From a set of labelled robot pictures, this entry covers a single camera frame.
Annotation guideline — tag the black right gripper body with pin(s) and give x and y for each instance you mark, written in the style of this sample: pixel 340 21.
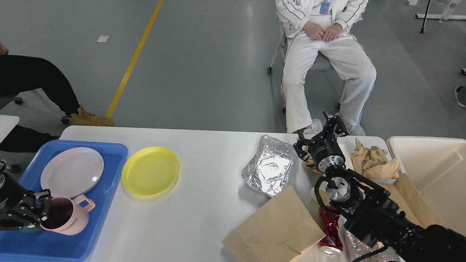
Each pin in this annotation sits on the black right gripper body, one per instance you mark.
pixel 325 154

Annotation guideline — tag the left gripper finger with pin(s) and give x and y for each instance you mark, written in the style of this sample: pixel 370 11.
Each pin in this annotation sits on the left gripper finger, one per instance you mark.
pixel 36 206
pixel 14 221

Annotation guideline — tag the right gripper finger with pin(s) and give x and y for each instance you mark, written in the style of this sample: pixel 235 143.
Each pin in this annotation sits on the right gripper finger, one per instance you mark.
pixel 333 129
pixel 302 144

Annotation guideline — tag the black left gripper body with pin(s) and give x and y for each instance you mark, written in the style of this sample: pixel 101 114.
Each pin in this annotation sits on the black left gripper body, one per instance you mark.
pixel 11 193

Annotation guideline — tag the pink ribbed mug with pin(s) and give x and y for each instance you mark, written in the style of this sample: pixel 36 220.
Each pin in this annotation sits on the pink ribbed mug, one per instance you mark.
pixel 68 216

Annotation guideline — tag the yellow plate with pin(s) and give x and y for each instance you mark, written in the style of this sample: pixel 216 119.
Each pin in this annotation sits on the yellow plate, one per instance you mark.
pixel 150 171

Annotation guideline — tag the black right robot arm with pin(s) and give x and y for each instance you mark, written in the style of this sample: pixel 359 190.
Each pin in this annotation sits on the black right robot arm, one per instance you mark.
pixel 371 216

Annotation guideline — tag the teal mug yellow inside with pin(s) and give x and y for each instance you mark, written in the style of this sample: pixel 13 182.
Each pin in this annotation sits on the teal mug yellow inside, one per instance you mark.
pixel 34 229

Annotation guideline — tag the blue plastic tray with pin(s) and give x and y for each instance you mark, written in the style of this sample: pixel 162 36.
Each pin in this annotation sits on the blue plastic tray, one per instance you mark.
pixel 47 246

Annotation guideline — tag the pink plate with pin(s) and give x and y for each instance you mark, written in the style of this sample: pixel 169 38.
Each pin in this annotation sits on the pink plate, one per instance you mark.
pixel 72 172

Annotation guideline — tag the aluminium foil tray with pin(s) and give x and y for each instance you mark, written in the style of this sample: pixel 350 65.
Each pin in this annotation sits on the aluminium foil tray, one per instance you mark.
pixel 269 170

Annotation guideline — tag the crumpled brown paper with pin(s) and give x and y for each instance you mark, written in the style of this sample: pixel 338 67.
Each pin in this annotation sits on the crumpled brown paper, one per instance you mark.
pixel 373 163

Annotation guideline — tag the white office chair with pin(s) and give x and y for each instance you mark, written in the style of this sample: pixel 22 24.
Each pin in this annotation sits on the white office chair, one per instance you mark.
pixel 322 63

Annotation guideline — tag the white side table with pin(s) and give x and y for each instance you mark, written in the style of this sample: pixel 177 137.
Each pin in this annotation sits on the white side table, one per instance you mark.
pixel 7 123

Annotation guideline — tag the brown paper sheet right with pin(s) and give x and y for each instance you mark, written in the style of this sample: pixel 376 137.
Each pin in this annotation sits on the brown paper sheet right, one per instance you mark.
pixel 410 200

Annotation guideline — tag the flat brown paper bag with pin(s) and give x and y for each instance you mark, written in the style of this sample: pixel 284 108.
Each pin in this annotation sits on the flat brown paper bag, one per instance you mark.
pixel 282 230

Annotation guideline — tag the crushed red soda can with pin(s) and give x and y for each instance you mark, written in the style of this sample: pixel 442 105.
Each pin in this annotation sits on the crushed red soda can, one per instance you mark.
pixel 331 244

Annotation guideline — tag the person in white tracksuit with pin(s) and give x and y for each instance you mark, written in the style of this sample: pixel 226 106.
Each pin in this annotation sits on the person in white tracksuit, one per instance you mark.
pixel 323 26

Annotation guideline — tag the cream plastic bin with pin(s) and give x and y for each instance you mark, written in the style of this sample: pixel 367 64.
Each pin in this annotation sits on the cream plastic bin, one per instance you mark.
pixel 437 167

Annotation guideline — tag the white stand base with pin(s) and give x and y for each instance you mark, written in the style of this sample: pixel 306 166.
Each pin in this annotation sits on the white stand base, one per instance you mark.
pixel 446 15

